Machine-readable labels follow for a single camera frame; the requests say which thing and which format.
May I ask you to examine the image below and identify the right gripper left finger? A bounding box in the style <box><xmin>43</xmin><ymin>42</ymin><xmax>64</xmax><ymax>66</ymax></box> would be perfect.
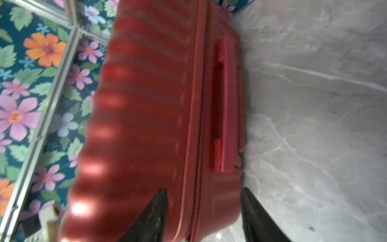
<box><xmin>118</xmin><ymin>189</ymin><xmax>168</xmax><ymax>242</ymax></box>

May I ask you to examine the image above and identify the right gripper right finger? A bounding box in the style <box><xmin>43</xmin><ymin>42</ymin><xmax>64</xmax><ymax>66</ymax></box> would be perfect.
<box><xmin>240</xmin><ymin>188</ymin><xmax>291</xmax><ymax>242</ymax></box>

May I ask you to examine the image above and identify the red hard-shell suitcase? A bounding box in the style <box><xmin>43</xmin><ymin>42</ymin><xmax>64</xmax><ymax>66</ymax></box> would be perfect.
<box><xmin>58</xmin><ymin>1</ymin><xmax>244</xmax><ymax>242</ymax></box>

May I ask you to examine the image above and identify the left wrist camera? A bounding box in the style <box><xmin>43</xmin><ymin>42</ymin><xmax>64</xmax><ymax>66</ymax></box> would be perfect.
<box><xmin>21</xmin><ymin>203</ymin><xmax>64</xmax><ymax>242</ymax></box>

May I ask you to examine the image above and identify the aluminium cage frame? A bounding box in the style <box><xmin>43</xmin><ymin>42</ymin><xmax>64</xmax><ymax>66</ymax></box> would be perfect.
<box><xmin>1</xmin><ymin>1</ymin><xmax>119</xmax><ymax>242</ymax></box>

